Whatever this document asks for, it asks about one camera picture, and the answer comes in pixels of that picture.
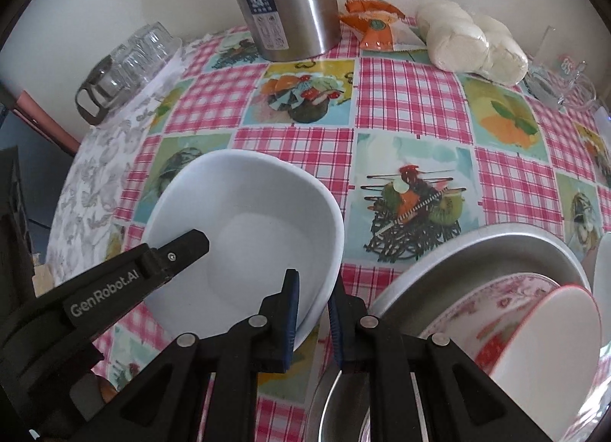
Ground small white bowl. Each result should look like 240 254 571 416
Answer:
592 231 611 347

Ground glass cups in holder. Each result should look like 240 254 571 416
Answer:
75 22 184 125

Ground bag of white buns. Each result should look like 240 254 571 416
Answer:
417 0 530 86

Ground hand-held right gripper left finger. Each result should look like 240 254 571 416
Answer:
119 269 301 442

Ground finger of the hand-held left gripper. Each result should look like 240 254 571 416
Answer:
36 229 211 339

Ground orange snack packet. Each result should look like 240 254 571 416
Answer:
340 0 428 52

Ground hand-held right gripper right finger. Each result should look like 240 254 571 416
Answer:
328 281 559 442

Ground white floral tablecloth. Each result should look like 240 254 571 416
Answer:
44 48 192 290

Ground stainless steel thermos jug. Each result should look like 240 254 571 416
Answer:
223 0 368 62

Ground steel basin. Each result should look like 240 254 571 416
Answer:
305 223 595 442

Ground glass mug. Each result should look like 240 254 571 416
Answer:
535 53 597 113

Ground strawberry print white bowl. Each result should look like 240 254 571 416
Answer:
470 286 603 442

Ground large white bowl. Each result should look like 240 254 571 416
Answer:
141 150 345 352

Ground pink wooden bar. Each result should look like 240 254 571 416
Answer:
14 91 82 156

